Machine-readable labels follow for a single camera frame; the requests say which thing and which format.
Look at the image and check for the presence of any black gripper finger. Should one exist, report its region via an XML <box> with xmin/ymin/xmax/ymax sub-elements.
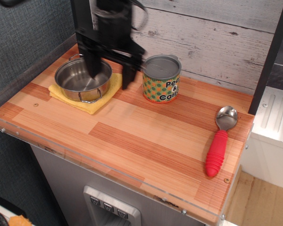
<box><xmin>83</xmin><ymin>46</ymin><xmax>103</xmax><ymax>78</ymax></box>
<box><xmin>122</xmin><ymin>62</ymin><xmax>142</xmax><ymax>90</ymax></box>

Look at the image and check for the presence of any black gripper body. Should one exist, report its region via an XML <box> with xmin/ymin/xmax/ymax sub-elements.
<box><xmin>75</xmin><ymin>13</ymin><xmax>146</xmax><ymax>71</ymax></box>

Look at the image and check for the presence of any peas and carrots toy can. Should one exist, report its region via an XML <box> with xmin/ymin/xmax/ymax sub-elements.
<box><xmin>142</xmin><ymin>55</ymin><xmax>182</xmax><ymax>104</ymax></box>

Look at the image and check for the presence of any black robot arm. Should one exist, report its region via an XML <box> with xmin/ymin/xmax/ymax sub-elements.
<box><xmin>71</xmin><ymin>0</ymin><xmax>145</xmax><ymax>89</ymax></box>

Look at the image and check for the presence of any stainless steel pot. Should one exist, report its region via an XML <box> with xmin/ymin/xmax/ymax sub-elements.
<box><xmin>55</xmin><ymin>54</ymin><xmax>112</xmax><ymax>104</ymax></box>

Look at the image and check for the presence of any yellow cloth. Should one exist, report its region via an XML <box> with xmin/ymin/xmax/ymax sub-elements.
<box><xmin>49</xmin><ymin>73</ymin><xmax>122</xmax><ymax>115</ymax></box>

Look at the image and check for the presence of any grey toy fridge cabinet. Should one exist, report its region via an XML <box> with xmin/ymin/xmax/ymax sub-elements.
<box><xmin>31</xmin><ymin>145</ymin><xmax>205</xmax><ymax>226</ymax></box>

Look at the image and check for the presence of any silver dispenser button panel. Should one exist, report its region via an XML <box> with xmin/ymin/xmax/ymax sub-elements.
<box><xmin>83</xmin><ymin>186</ymin><xmax>142</xmax><ymax>226</ymax></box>

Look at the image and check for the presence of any white toy sink unit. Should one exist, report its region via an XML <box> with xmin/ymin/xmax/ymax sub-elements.
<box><xmin>240</xmin><ymin>87</ymin><xmax>283</xmax><ymax>188</ymax></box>

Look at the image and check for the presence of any orange black object bottom left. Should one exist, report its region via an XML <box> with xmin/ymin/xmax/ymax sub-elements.
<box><xmin>0</xmin><ymin>197</ymin><xmax>33</xmax><ymax>226</ymax></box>

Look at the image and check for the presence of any black left upright post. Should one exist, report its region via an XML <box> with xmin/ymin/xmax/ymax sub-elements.
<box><xmin>70</xmin><ymin>0</ymin><xmax>96</xmax><ymax>58</ymax></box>

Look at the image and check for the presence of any black upright post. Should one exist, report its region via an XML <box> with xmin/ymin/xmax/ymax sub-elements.
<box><xmin>248</xmin><ymin>10</ymin><xmax>283</xmax><ymax>115</ymax></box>
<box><xmin>70</xmin><ymin>0</ymin><xmax>96</xmax><ymax>58</ymax></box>

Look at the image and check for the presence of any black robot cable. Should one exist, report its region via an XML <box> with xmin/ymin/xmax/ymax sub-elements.
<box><xmin>129</xmin><ymin>0</ymin><xmax>149</xmax><ymax>31</ymax></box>

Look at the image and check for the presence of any red handled metal spoon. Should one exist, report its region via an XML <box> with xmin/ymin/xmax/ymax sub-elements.
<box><xmin>205</xmin><ymin>106</ymin><xmax>238</xmax><ymax>177</ymax></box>

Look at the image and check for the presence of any black right upright post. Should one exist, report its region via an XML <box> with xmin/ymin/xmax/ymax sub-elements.
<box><xmin>248</xmin><ymin>10</ymin><xmax>283</xmax><ymax>115</ymax></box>

